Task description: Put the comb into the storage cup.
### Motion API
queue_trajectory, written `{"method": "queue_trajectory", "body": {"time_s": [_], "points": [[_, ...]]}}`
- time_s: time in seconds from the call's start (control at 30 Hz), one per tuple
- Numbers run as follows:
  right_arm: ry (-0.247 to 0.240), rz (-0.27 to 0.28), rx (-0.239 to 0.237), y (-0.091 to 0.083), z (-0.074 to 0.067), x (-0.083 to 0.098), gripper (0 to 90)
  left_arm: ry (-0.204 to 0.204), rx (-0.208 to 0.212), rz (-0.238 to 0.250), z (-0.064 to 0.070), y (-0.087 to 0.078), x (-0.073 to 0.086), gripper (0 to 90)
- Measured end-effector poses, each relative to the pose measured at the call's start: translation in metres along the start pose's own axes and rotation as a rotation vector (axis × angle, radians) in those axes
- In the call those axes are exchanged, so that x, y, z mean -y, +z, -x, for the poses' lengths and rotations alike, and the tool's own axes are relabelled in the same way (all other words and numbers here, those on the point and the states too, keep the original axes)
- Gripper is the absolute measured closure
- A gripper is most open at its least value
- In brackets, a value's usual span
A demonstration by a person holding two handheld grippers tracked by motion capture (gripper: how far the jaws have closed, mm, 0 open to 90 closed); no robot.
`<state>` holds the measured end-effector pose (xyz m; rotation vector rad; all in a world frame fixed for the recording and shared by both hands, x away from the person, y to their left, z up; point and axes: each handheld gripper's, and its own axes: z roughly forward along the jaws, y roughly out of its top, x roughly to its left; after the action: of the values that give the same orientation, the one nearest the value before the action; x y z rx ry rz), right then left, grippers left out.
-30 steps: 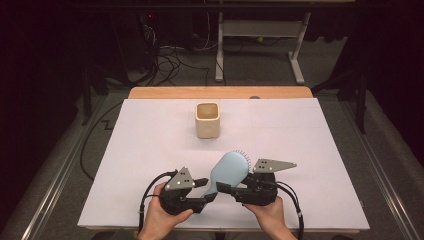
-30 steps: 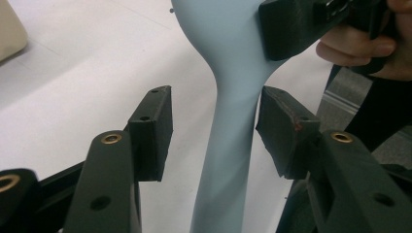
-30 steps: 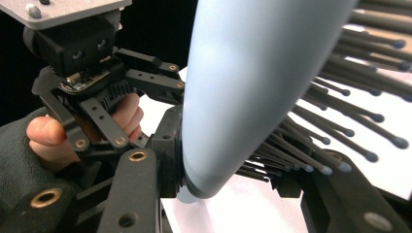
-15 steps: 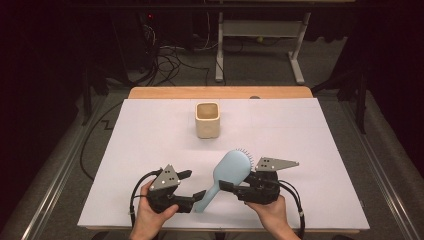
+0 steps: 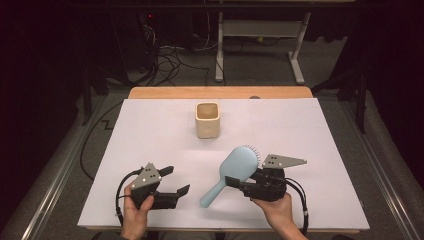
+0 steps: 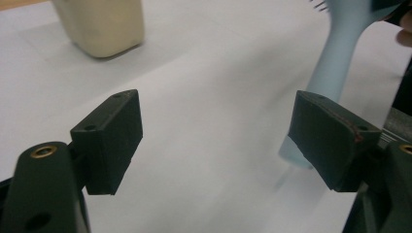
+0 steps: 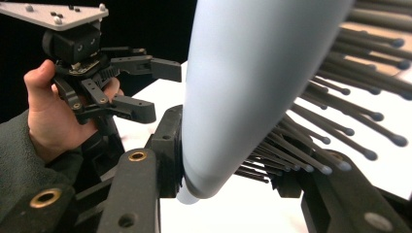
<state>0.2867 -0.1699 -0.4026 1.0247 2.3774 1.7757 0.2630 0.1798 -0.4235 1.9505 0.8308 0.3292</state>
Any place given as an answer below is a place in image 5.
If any white table sheet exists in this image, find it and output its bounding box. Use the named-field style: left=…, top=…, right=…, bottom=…
left=77, top=98, right=371, bottom=231

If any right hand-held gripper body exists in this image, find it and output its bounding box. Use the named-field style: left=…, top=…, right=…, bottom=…
left=239, top=153, right=308, bottom=203

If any hand-held gripper cable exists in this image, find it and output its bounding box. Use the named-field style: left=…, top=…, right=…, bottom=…
left=114, top=168, right=144, bottom=226
left=284, top=177, right=310, bottom=236

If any white metal desk frame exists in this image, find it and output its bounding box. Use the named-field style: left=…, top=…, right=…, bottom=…
left=214, top=11, right=313, bottom=86

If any light blue hairbrush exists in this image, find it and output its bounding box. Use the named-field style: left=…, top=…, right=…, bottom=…
left=199, top=145, right=261, bottom=209

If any long black floor cable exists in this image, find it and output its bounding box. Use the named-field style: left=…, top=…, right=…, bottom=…
left=79, top=99, right=124, bottom=181

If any left hand-held gripper cable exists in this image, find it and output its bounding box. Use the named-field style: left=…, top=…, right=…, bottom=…
left=114, top=168, right=144, bottom=226

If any bundle of black floor cables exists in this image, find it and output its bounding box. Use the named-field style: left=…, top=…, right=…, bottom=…
left=133, top=43, right=211, bottom=88

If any person's left hand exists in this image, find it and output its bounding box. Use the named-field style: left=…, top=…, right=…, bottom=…
left=120, top=184, right=156, bottom=240

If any dark computer tower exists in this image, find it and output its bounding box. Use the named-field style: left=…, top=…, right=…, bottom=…
left=111, top=11, right=159, bottom=73

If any black metal stand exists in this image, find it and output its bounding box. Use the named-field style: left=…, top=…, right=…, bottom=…
left=81, top=66, right=109, bottom=127
left=311, top=66, right=371, bottom=135

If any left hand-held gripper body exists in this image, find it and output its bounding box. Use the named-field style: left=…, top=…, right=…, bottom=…
left=129, top=162, right=179, bottom=211

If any aluminium floor rail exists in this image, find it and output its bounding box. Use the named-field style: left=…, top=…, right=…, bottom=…
left=339, top=99, right=422, bottom=240
left=19, top=96, right=108, bottom=240

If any person's right hand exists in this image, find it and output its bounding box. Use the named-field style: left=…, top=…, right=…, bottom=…
left=251, top=192, right=294, bottom=233

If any right hand-held gripper cable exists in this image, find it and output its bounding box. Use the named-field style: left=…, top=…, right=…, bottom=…
left=284, top=177, right=310, bottom=236

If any beige square cup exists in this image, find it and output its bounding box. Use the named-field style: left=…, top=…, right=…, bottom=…
left=194, top=101, right=221, bottom=140

